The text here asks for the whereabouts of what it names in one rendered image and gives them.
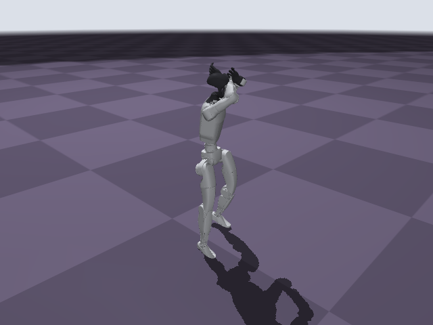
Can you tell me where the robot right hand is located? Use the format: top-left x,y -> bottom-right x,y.
209,63 -> 230,78

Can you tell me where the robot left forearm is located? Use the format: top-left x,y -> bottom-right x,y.
234,79 -> 247,88

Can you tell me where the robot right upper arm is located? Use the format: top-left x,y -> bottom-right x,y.
202,90 -> 239,121

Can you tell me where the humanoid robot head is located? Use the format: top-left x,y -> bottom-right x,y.
206,72 -> 229,104

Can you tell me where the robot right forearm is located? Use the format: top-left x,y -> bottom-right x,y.
225,75 -> 237,98

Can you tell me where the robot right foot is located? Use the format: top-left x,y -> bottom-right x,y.
197,241 -> 216,259

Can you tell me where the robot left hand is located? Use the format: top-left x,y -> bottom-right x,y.
227,67 -> 244,87

